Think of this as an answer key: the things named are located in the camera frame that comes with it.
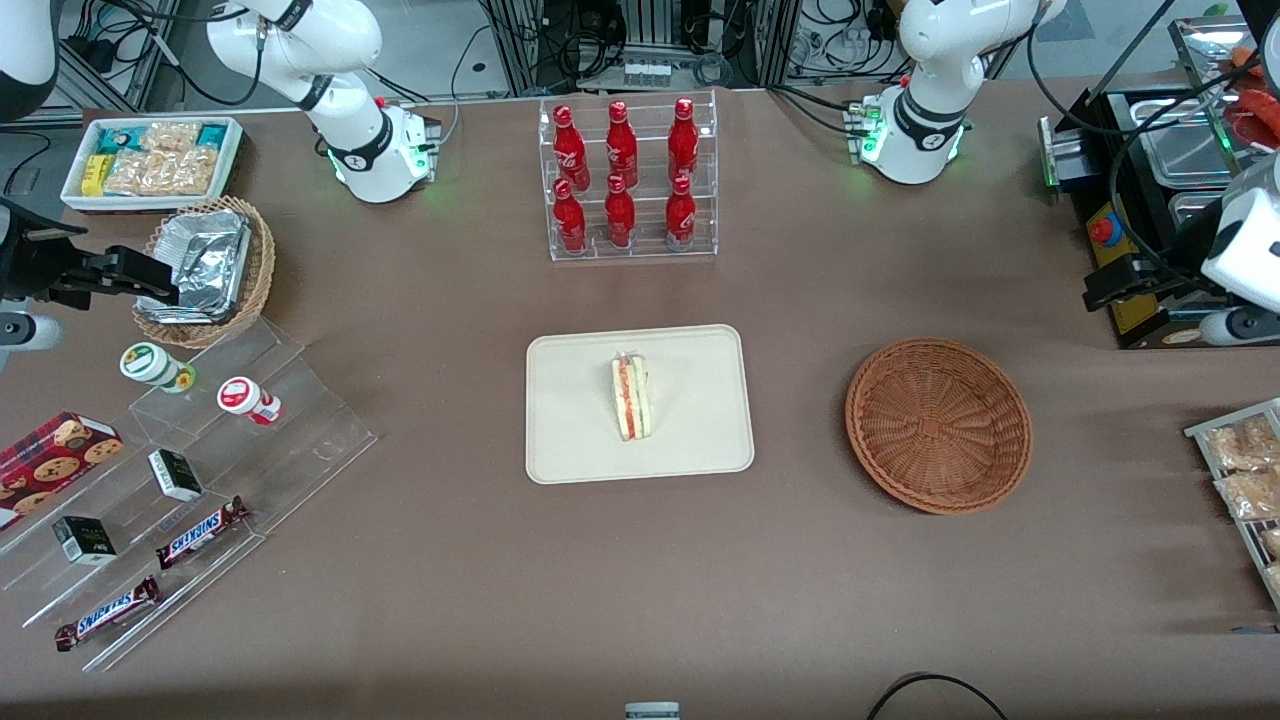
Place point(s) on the empty brown wicker basket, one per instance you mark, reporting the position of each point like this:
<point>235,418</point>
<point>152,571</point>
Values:
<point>940,430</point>

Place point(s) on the clear acrylic stepped display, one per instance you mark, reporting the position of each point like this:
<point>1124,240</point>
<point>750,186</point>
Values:
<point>300,440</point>

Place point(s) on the clear acrylic bottle rack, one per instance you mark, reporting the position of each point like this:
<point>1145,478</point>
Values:
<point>648,215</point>

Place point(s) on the red cola bottle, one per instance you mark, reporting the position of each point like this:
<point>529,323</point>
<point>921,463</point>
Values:
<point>621,145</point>
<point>620,218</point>
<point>683,140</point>
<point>570,150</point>
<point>681,218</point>
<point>569,222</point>

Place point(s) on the green lid yogurt cup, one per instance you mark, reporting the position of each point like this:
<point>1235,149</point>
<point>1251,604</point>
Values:
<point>148,362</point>

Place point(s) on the yellow snack packet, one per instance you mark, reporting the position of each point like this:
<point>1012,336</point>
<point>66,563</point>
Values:
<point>95,175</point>

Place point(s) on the small black carton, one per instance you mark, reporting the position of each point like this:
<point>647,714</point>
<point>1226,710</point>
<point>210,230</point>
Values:
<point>176,475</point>
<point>85,540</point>

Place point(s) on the clear bag of nut snacks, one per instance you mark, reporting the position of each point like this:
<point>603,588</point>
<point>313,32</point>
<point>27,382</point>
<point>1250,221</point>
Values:
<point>165,170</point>

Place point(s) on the metal framed glass lid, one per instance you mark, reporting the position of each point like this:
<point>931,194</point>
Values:
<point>1200,60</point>

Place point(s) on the stainless steel pan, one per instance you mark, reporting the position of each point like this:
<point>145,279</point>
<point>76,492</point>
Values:
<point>1185,150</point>
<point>1195,212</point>

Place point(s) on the white rectangular snack bin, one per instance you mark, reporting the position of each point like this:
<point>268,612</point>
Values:
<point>75,198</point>

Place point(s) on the black food warmer machine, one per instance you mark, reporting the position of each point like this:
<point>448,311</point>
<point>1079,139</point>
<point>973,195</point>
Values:
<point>1108,175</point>

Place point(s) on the triangular sandwich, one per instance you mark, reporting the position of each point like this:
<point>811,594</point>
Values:
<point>631,400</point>

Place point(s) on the beige plastic serving tray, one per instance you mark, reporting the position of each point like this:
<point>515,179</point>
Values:
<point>570,420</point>

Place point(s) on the small grey box at edge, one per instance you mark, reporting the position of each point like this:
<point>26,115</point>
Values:
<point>652,712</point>

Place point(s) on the clear bag of fried snacks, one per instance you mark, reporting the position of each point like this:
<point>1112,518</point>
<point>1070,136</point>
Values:
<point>1240,445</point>
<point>1250,495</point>

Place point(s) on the white terminal block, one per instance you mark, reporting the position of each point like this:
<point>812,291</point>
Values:
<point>647,75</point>

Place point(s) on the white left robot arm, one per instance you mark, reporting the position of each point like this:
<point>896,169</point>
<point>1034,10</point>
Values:
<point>930,90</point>

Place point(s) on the aluminium frame equipment rack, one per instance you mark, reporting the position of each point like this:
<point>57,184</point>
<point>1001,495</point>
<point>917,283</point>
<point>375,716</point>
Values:
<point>520,50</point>

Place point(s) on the teal snack packet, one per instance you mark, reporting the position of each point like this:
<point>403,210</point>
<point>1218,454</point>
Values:
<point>118,138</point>

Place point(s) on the red chocolate chip cookie box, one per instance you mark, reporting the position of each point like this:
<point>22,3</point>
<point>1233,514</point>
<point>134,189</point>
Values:
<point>50,465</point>

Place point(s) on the light wicker basket with foil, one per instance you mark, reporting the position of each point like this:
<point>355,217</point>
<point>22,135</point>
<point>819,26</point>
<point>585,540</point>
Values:
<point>262,260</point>

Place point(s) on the red lid yogurt cup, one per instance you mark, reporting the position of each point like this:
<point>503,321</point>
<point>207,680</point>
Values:
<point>243,397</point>

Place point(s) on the Snickers chocolate bar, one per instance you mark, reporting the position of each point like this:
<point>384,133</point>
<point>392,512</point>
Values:
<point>200,533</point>
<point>108,613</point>

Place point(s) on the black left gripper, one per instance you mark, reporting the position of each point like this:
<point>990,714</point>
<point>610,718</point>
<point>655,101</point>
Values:
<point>1172,276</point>

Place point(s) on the tray of packaged snacks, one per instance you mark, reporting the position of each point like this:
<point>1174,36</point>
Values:
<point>1250,560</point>

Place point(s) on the orange sausage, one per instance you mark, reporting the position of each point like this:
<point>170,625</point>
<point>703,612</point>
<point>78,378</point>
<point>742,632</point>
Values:
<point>1248,60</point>

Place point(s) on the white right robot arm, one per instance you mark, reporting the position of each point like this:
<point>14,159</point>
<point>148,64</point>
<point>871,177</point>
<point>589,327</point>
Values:
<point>350,130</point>

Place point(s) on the red emergency stop button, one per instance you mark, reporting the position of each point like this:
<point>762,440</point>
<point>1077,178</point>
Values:
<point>1105,230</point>

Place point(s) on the red sausage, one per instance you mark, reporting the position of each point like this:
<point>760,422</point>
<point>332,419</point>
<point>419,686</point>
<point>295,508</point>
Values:
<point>1255,118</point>

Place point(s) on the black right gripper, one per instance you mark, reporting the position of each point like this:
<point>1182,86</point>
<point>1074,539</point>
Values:
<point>28,266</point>

